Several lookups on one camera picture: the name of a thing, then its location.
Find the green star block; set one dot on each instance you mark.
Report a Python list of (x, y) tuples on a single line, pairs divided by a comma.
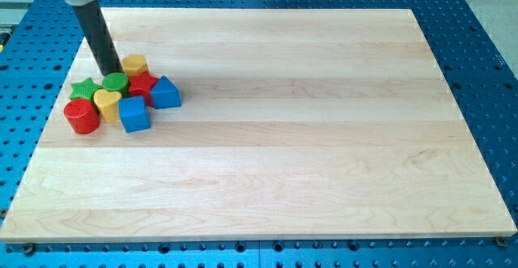
[(84, 89)]

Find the blue perforated metal table plate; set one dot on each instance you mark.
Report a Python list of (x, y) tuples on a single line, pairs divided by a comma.
[(43, 46)]

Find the light wooden board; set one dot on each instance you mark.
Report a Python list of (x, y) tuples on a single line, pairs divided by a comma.
[(294, 124)]

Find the green cylinder block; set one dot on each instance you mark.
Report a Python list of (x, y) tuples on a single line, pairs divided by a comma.
[(117, 81)]

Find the red star block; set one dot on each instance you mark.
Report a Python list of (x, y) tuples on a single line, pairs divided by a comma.
[(141, 85)]

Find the blue cube block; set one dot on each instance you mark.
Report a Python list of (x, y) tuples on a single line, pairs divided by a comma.
[(133, 114)]

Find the blue triangle block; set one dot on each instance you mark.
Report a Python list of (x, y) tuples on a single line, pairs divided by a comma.
[(165, 94)]

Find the yellow hexagon block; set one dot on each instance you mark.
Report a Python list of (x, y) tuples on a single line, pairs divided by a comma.
[(134, 64)]

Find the red cylinder block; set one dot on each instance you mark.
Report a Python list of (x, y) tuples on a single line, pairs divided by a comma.
[(82, 116)]

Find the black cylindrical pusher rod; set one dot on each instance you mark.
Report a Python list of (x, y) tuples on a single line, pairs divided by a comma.
[(95, 30)]

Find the yellow heart block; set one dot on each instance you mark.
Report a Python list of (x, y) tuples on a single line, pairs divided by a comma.
[(107, 104)]

